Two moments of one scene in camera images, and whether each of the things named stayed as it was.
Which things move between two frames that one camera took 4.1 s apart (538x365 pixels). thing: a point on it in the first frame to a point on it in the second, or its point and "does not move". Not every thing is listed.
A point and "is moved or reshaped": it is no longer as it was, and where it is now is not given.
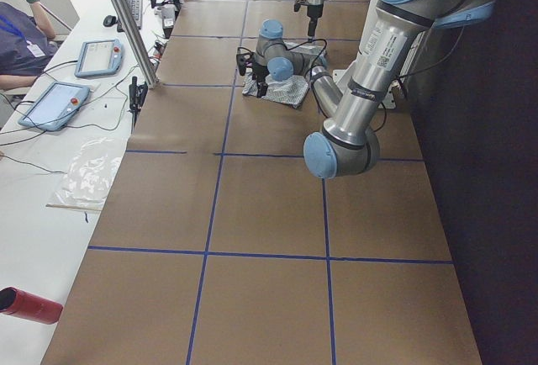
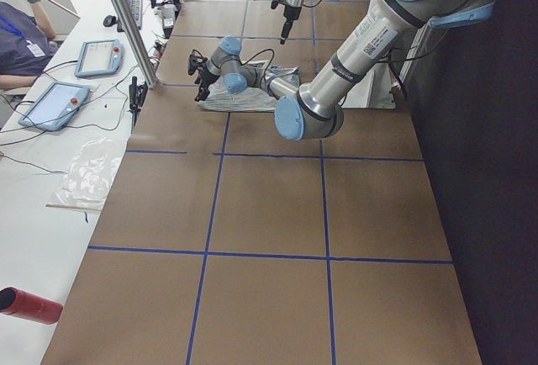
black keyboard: x=135 y=6 does not move
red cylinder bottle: x=17 y=302 does not move
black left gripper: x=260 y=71 to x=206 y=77
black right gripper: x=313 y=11 to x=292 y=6
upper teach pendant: x=100 y=58 does not move
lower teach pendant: x=55 y=107 does not move
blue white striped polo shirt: x=292 y=91 is moved or reshaped
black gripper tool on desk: x=137 y=96 does not move
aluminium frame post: x=145 y=60 does not move
